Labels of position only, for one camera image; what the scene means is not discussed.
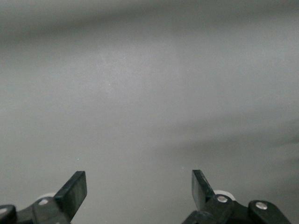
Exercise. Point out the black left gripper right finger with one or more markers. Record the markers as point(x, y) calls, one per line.
point(205, 207)

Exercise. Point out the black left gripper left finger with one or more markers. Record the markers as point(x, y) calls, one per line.
point(70, 198)

